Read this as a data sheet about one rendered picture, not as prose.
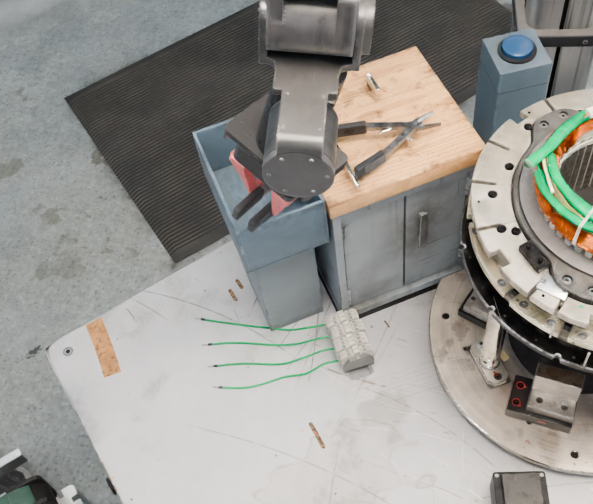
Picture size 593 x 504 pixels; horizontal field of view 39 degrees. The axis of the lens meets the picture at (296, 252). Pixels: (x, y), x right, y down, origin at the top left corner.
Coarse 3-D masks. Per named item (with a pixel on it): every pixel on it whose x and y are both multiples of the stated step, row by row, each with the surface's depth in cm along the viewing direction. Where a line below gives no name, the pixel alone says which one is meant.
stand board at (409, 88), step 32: (384, 64) 106; (416, 64) 106; (352, 96) 104; (384, 96) 103; (416, 96) 103; (448, 96) 102; (448, 128) 100; (352, 160) 98; (416, 160) 97; (448, 160) 97; (352, 192) 96; (384, 192) 97
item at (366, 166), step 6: (372, 156) 95; (378, 156) 94; (384, 156) 95; (366, 162) 94; (372, 162) 94; (378, 162) 95; (354, 168) 94; (360, 168) 94; (366, 168) 94; (372, 168) 95; (360, 174) 94
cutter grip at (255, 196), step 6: (258, 186) 84; (252, 192) 84; (258, 192) 84; (246, 198) 83; (252, 198) 83; (258, 198) 84; (240, 204) 83; (246, 204) 83; (252, 204) 84; (234, 210) 83; (240, 210) 82; (246, 210) 84; (234, 216) 83; (240, 216) 83
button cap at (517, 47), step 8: (504, 40) 110; (512, 40) 109; (520, 40) 109; (528, 40) 109; (504, 48) 109; (512, 48) 109; (520, 48) 108; (528, 48) 108; (512, 56) 108; (520, 56) 108; (528, 56) 109
